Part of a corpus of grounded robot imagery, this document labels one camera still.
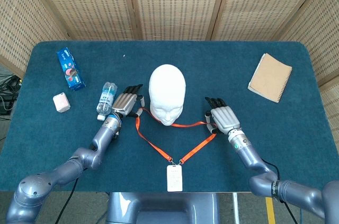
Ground white foam mannequin head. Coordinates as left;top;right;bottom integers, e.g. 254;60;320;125
148;63;186;127

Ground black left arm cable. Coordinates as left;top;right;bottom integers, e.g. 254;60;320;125
54;177;82;224

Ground blue table cloth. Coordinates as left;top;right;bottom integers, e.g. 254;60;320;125
0;40;326;193

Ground white ID card holder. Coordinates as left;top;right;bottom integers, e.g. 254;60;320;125
166;165;183;192

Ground blue cookie box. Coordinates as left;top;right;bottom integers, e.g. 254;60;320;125
56;47;86;92

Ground orange lanyard strap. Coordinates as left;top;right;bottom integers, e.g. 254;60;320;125
135;107;217;165

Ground clear plastic water bottle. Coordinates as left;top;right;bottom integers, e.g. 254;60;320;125
96;82;118;121

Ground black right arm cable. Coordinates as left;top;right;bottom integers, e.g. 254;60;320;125
262;158;299;224

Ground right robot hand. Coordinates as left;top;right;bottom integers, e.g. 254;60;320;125
204;96;242;135

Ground brown spiral notebook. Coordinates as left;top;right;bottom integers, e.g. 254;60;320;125
247;53;293;104

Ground black floor cables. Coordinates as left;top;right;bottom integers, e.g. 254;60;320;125
0;74;24;140

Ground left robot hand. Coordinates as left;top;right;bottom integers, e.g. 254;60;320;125
111;84;146;119

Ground silver robot torso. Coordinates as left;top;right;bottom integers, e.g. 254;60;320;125
105;192;221;224

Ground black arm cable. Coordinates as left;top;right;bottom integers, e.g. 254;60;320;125
262;158;299;224
54;177;82;224

